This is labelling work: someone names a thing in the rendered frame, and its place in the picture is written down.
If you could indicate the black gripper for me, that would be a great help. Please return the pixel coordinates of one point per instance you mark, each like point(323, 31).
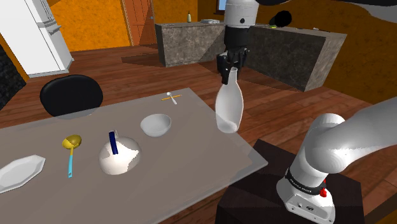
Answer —
point(235, 38)

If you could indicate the white translucent bottle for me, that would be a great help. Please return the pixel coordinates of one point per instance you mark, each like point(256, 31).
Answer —
point(229, 105)

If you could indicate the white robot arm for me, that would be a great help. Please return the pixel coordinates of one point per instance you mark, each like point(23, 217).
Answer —
point(325, 149)

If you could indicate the grey stone kitchen counter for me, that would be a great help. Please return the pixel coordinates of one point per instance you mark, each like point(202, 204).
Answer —
point(186, 43)

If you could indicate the window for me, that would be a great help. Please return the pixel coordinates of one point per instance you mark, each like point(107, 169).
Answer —
point(221, 4)

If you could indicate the yellow pencil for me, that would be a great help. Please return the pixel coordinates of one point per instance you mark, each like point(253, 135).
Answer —
point(178, 96)

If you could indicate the small white spoon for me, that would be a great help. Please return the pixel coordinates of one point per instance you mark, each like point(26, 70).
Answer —
point(171, 96)

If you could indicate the white bowl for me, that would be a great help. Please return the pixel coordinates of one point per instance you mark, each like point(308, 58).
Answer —
point(155, 125)

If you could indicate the orange wooden door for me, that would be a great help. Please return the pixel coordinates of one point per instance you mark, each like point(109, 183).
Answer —
point(139, 21)

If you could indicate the dark robot stand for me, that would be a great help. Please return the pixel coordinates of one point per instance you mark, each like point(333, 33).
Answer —
point(257, 192)

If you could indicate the black chair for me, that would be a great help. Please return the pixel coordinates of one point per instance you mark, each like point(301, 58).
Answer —
point(71, 94)

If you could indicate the white refrigerator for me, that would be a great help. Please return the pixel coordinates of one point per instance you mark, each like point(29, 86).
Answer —
point(34, 40)

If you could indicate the white octagonal plate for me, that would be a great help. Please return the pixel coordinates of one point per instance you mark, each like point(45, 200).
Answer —
point(18, 172)

